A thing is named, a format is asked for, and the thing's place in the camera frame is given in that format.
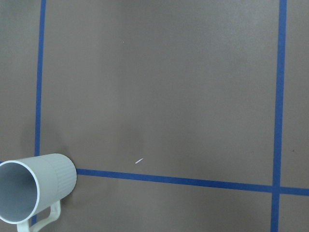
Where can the white ribbed mug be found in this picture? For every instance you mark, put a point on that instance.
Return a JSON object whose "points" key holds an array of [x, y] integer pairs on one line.
{"points": [[31, 190]]}

